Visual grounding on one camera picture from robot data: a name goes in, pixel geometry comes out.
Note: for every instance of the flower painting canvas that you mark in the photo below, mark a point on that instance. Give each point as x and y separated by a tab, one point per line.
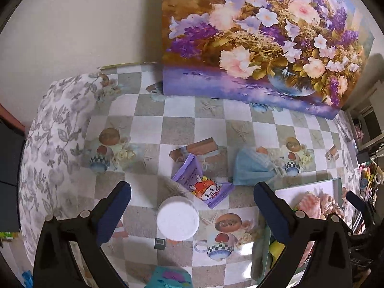
255	36

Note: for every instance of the blue face mask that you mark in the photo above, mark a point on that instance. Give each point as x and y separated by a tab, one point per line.
253	168

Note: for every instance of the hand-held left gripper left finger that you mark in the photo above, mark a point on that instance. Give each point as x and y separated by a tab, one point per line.
114	213

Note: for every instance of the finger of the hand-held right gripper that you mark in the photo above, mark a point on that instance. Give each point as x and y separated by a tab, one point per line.
357	204

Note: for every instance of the white tray with green rim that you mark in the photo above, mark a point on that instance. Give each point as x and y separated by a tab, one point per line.
288	193

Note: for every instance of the black power adapter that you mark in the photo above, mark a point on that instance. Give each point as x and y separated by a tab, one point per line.
364	156

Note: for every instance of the yellow sponge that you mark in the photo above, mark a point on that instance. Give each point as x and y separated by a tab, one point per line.
276	250

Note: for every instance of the grey floral tablecloth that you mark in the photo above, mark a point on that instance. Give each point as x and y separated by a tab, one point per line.
51	132

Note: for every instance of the white round lid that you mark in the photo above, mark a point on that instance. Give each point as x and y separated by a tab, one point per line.
178	218

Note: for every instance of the dark cabinet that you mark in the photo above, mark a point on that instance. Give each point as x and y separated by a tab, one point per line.
9	180

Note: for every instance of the pale pink fluffy scrunchie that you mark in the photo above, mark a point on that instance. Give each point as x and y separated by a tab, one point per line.
330	202

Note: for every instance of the white shelf unit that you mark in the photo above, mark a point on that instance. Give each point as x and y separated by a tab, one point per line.
370	120

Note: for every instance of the purple cartoon snack packet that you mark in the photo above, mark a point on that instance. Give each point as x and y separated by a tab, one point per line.
201	183

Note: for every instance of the blue plastic bag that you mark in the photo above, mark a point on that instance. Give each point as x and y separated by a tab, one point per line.
27	278

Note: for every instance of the small black square tag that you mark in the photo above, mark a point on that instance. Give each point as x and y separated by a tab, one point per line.
160	243

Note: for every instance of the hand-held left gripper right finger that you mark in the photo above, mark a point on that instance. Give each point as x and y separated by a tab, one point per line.
271	213

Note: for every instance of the brown wooden board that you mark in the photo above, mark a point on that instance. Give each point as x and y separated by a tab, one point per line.
12	118

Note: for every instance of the teal plastic toy case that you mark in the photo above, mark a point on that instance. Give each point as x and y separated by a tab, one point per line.
169	277

